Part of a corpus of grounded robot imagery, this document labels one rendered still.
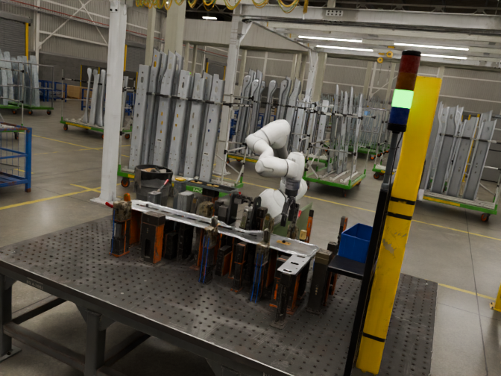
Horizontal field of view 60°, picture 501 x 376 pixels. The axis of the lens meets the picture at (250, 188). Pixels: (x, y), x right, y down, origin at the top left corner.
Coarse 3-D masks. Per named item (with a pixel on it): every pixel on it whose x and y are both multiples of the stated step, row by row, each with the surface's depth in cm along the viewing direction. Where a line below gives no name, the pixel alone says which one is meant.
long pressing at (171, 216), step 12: (132, 204) 297; (144, 204) 301; (156, 204) 303; (168, 216) 282; (180, 216) 285; (192, 216) 288; (252, 240) 258; (276, 240) 263; (288, 240) 266; (288, 252) 248; (300, 252) 248; (312, 252) 251
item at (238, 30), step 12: (240, 24) 870; (312, 24) 819; (324, 24) 804; (336, 24) 796; (372, 24) 771; (240, 36) 891; (228, 60) 894; (228, 72) 898; (228, 84) 902; (228, 96) 906; (228, 108) 911; (228, 132) 931; (216, 168) 944
